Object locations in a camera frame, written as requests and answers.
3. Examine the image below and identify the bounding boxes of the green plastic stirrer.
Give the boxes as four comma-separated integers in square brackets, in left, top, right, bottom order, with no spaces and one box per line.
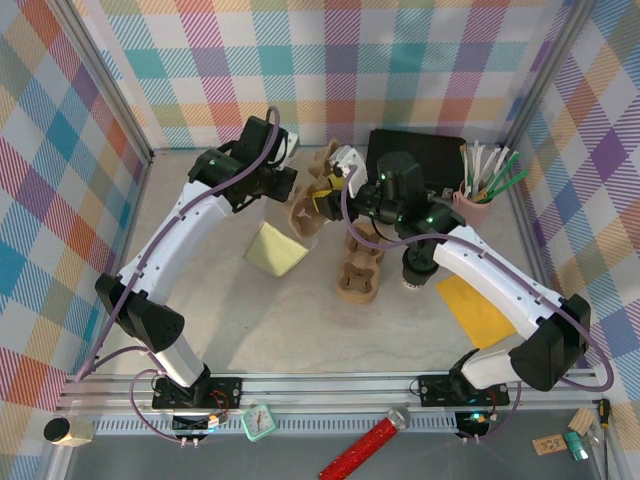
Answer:
[487,152,521,196]
[492,169,530,201]

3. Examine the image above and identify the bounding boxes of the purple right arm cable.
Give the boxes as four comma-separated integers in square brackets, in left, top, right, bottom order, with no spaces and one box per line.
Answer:
[339,162,616,444]

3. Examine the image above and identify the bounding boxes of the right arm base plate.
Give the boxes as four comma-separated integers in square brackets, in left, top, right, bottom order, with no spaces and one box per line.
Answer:
[417,372,512,407]

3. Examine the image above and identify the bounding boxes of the brown pulp cup carrier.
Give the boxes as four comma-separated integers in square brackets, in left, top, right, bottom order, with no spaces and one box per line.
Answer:
[288,140,346,240]

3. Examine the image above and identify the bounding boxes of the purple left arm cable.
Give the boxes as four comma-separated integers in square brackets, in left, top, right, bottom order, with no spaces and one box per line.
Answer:
[74,106,281,444]

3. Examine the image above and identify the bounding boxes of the red glitter microphone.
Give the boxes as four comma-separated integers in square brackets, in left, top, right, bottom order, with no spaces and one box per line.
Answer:
[318,405,412,480]

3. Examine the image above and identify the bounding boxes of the teal binder clip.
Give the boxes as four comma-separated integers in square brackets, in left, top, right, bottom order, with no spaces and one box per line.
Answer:
[563,430,591,461]

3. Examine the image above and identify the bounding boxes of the teal alarm clock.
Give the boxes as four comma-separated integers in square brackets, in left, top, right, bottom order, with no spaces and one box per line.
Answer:
[241,402,278,444]

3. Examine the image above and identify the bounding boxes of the stacked brown pulp cup carriers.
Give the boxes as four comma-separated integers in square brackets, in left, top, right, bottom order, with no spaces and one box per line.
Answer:
[334,223,387,305]

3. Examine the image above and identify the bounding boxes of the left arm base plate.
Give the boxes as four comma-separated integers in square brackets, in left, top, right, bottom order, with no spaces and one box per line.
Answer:
[151,375,245,412]

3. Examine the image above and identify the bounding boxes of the yellow paper bag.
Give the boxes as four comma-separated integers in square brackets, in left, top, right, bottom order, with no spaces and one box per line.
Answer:
[243,189,326,279]

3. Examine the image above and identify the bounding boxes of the aluminium frame post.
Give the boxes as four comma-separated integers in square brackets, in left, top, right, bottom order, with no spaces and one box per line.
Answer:
[502,0,594,149]
[58,0,155,164]

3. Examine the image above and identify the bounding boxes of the wooden block with black knob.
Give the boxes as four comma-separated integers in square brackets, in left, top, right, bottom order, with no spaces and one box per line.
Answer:
[42,416,95,448]

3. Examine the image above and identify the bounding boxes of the yellow paper napkin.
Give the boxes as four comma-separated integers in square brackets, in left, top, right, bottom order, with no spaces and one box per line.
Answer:
[435,272,518,350]

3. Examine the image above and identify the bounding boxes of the small wooden block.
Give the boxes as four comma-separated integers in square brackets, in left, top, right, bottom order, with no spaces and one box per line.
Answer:
[567,406,596,435]

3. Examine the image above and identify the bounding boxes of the slotted cable duct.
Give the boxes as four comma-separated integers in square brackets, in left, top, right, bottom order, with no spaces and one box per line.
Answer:
[92,415,464,435]

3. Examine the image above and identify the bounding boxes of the black paper coffee cup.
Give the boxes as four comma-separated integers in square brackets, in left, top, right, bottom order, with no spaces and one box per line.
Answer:
[401,247,440,291]

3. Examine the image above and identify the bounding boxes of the black hard case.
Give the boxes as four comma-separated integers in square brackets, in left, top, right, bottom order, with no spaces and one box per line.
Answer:
[367,128,468,199]

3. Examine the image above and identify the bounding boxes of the pink cup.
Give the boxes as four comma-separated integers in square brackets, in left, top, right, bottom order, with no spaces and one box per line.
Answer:
[452,179,496,226]

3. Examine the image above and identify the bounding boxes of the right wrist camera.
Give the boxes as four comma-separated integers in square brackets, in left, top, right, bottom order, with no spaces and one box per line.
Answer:
[330,144,370,199]

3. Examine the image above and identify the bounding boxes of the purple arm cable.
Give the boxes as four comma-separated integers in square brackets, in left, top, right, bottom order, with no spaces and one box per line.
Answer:
[339,162,616,444]
[74,106,281,444]

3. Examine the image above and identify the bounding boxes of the aluminium front rail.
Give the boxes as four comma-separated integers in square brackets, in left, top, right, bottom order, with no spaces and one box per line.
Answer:
[57,369,606,419]

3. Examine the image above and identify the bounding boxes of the black yellow screwdriver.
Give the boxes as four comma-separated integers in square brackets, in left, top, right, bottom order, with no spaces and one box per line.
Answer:
[597,398,612,479]

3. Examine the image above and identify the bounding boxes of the aluminium side rail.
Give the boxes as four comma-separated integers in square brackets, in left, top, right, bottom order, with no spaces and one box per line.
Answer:
[502,187,576,371]

